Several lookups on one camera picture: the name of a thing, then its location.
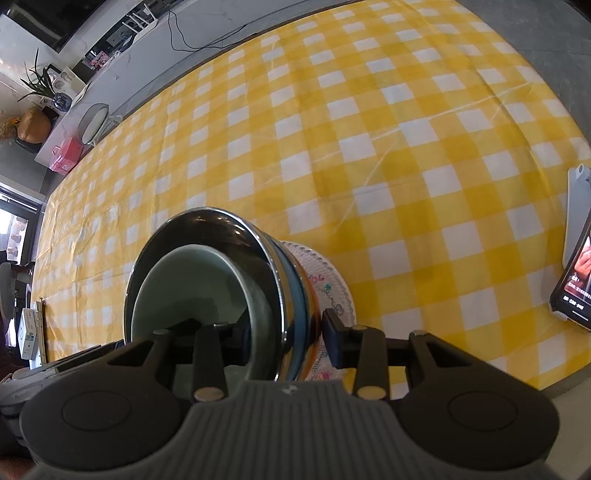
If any yellow checkered tablecloth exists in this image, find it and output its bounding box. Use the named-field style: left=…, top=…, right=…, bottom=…
left=34, top=0, right=591, bottom=402

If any green ceramic bowl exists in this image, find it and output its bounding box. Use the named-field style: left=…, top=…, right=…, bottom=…
left=130, top=246, right=274, bottom=407

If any round grey stool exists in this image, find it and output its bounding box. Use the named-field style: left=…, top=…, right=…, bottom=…
left=76, top=103, right=112, bottom=147

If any white phone stand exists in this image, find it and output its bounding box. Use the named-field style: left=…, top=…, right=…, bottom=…
left=562, top=164, right=591, bottom=269

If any blue steel bowl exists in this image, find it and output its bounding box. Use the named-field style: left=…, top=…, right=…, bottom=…
left=124, top=208, right=309, bottom=384

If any white picture frame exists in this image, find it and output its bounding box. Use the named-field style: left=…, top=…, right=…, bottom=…
left=48, top=65, right=88, bottom=102

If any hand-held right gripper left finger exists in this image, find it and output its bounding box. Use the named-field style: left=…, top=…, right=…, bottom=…
left=105, top=331, right=254, bottom=402

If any white paper box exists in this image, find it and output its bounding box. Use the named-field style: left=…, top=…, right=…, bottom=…
left=17, top=320, right=40, bottom=361

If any pink storage box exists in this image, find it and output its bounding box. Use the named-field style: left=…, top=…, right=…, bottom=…
left=48, top=136, right=85, bottom=175

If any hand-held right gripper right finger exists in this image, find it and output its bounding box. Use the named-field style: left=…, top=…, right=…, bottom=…
left=321, top=321, right=478, bottom=401

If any black power cable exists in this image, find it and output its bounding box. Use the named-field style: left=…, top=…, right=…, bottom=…
left=167, top=9, right=262, bottom=52

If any brown vase with dried flowers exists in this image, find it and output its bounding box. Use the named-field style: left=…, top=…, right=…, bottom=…
left=0, top=107, right=52, bottom=145

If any black wall television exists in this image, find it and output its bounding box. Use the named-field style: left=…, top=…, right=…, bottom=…
left=0, top=0, right=109, bottom=52

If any black smartphone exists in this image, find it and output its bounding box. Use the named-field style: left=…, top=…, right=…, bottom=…
left=549, top=220, right=591, bottom=345

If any clear glass patterned plate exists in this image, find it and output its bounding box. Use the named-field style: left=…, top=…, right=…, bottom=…
left=277, top=240, right=358, bottom=386

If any white wifi router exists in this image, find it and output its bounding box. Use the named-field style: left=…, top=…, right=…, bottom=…
left=124, top=8, right=161, bottom=34

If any green plant in blue vase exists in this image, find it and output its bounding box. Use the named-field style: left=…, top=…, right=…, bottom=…
left=20, top=47, right=77, bottom=113

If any white fruit-painted plate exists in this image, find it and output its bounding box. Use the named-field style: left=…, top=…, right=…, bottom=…
left=295, top=251, right=347, bottom=384

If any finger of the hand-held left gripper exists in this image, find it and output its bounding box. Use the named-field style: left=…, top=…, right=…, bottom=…
left=41, top=352, right=126, bottom=378

